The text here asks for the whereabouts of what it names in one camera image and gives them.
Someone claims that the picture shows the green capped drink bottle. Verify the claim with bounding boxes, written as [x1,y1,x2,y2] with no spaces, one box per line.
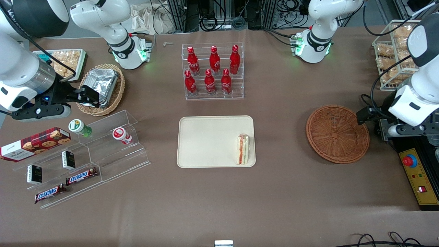
[68,119,92,138]

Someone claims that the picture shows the snickers chocolate bar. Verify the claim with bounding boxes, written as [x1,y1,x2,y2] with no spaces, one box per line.
[65,167,98,186]
[34,183,67,204]

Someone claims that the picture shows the clear bag of snacks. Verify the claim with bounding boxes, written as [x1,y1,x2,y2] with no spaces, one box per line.
[48,51,81,78]

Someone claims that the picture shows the clear acrylic bottle rack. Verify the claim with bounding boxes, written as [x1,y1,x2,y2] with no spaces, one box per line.
[182,43,244,101]

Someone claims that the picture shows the brown wicker basket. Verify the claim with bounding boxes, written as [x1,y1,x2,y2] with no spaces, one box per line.
[306,105,370,164]

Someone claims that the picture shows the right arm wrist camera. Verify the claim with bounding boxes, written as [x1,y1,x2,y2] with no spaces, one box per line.
[11,103,72,122]

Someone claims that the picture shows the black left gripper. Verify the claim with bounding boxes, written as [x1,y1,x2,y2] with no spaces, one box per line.
[356,101,395,125]

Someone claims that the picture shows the clear acrylic stepped shelf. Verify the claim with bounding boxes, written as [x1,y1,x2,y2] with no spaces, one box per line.
[13,110,151,210]

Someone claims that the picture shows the red capped drink bottle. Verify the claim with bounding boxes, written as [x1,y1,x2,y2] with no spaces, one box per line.
[112,127,132,145]

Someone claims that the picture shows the triangle sandwich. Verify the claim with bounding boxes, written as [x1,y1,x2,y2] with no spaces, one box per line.
[234,134,250,165]

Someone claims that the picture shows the aluminium foil container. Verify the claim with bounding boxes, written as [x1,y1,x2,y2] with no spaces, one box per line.
[83,68,119,108]

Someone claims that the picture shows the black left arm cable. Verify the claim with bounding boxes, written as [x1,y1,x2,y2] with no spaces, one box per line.
[362,0,439,115]

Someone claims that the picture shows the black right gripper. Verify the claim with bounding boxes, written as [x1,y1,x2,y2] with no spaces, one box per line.
[44,82,100,108]

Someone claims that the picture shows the yellow black control box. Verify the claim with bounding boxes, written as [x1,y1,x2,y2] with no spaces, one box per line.
[391,137,439,211]

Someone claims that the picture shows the aluminium extrusion post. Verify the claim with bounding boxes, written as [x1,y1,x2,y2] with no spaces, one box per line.
[262,0,280,30]
[167,0,187,33]

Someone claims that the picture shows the light wicker basket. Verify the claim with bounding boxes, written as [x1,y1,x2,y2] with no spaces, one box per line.
[76,63,125,117]

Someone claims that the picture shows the black looped table cable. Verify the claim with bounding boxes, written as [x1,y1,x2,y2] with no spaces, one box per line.
[360,94,378,111]

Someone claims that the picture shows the black cables at table edge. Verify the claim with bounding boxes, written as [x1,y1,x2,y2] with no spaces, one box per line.
[343,232,439,247]

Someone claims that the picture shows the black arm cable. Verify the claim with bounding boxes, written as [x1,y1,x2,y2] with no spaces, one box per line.
[0,5,76,83]
[362,0,439,115]

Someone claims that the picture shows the black coiled cable bundle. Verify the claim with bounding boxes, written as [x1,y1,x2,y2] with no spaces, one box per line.
[199,0,247,31]

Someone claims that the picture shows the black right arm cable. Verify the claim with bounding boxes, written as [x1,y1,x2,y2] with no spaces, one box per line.
[0,5,76,83]

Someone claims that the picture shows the beige plastic tray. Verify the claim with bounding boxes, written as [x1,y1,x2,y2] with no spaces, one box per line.
[177,116,257,168]

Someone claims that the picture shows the red cola bottle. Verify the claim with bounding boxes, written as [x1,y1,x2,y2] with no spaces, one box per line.
[204,69,216,95]
[209,46,221,75]
[184,70,197,96]
[187,46,200,76]
[229,45,240,75]
[221,69,232,95]

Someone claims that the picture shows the flat snack tray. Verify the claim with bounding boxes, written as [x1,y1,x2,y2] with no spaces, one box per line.
[33,49,88,83]

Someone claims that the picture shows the red tartan cookie box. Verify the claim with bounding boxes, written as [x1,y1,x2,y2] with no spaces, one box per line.
[0,127,71,162]

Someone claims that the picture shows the small black white box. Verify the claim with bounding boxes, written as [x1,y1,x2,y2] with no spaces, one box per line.
[27,165,43,185]
[62,150,76,170]

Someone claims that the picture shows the packed fried snack bag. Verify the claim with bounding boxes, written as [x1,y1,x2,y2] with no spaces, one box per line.
[379,68,414,83]
[392,25,414,39]
[398,49,418,66]
[376,56,395,70]
[395,36,414,52]
[376,43,395,57]

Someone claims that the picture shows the white wire basket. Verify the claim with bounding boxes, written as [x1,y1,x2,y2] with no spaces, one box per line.
[372,20,423,92]

